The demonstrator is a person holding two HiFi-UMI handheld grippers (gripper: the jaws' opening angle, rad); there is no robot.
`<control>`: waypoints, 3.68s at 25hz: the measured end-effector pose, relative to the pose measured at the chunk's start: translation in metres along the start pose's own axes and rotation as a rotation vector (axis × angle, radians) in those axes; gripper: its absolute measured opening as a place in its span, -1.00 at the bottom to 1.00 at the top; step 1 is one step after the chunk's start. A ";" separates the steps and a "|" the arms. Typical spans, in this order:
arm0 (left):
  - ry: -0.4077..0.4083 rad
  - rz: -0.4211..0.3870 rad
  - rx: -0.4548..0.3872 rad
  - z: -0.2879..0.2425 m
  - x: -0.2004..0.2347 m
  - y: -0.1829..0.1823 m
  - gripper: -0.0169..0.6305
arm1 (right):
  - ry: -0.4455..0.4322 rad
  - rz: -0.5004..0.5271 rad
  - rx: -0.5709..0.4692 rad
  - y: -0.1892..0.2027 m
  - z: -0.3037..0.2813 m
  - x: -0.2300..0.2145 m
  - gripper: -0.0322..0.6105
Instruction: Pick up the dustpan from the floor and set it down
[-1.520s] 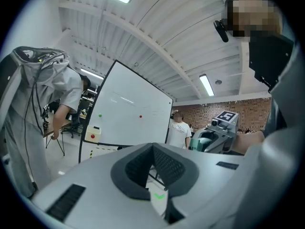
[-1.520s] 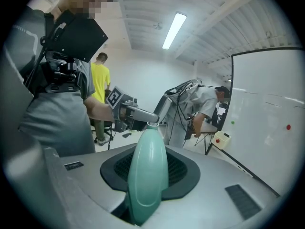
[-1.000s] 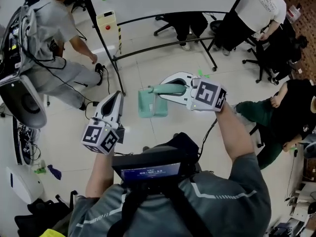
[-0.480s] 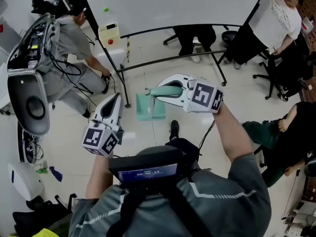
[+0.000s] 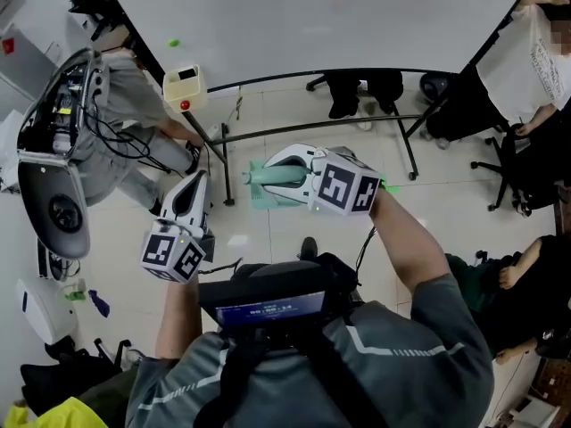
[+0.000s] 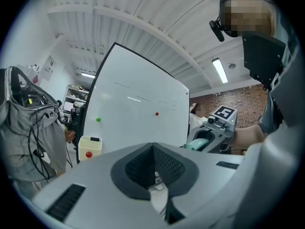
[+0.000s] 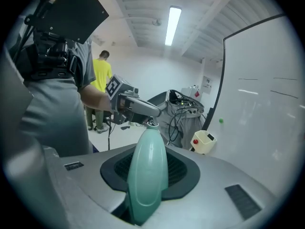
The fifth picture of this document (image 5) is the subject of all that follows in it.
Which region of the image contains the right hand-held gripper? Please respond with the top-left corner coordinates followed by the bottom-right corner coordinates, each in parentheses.
top-left (261, 143), bottom-right (383, 218)

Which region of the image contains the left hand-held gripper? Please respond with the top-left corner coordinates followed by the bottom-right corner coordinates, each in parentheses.
top-left (140, 170), bottom-right (216, 284)

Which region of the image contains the teal dustpan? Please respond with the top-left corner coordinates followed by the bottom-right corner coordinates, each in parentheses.
top-left (242, 158), bottom-right (401, 212)

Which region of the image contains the person's right forearm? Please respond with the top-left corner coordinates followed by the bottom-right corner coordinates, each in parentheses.
top-left (368, 188), bottom-right (452, 294)

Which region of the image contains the person's left forearm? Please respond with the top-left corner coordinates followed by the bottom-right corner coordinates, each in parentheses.
top-left (154, 272), bottom-right (205, 361)

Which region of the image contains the person's black shoe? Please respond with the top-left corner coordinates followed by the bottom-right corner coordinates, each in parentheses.
top-left (297, 235), bottom-right (319, 261)

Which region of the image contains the cream box with red button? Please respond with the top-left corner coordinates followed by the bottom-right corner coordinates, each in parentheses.
top-left (161, 63), bottom-right (209, 115)

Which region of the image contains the black chest device with screen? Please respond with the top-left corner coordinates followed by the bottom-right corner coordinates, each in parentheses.
top-left (197, 251), bottom-right (360, 342)

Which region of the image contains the purple cloth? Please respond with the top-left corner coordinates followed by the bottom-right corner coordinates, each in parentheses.
top-left (87, 288), bottom-right (112, 319)

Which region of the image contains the whiteboard on black stand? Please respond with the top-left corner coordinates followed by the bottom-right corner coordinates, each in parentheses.
top-left (91, 0), bottom-right (539, 208)

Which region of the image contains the white rounded device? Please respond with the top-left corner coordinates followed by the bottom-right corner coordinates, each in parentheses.
top-left (14, 277), bottom-right (80, 346)

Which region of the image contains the black bag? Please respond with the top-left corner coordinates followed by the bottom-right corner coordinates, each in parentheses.
top-left (19, 335), bottom-right (137, 416)

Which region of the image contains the black office chair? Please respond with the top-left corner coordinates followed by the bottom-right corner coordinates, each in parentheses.
top-left (469, 121), bottom-right (566, 218)

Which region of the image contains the person's grey striped shirt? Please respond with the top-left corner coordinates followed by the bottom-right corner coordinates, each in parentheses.
top-left (124, 272), bottom-right (495, 428)

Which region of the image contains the yellow-green garment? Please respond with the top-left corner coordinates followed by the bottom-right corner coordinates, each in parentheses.
top-left (3, 396), bottom-right (110, 428)

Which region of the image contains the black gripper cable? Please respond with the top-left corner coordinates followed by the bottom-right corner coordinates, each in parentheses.
top-left (353, 225), bottom-right (378, 285)

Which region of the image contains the grey robot shell with cables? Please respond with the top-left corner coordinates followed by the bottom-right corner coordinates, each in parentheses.
top-left (15, 46), bottom-right (112, 261)

